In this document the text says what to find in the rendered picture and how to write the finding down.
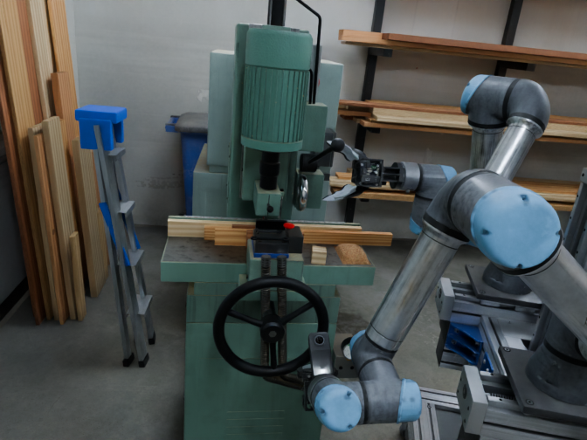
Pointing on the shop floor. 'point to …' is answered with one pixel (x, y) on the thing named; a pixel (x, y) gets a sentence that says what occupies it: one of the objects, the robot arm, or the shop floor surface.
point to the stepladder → (107, 175)
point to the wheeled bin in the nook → (189, 147)
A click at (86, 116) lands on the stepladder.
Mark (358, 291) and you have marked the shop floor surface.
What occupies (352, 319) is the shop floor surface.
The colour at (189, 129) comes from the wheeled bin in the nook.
